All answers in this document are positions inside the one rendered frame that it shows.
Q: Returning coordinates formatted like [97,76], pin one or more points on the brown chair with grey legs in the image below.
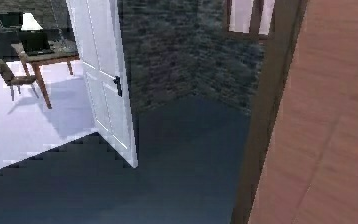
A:
[10,77]

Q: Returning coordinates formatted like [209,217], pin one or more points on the black laptop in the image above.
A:
[35,43]

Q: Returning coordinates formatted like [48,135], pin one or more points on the brown wooden table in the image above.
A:
[42,61]

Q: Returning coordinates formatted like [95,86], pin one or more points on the brown framed window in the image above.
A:
[248,16]

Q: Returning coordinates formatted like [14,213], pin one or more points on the white panelled room door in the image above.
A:
[100,50]

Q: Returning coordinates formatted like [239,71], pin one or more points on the dark television set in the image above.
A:
[9,20]

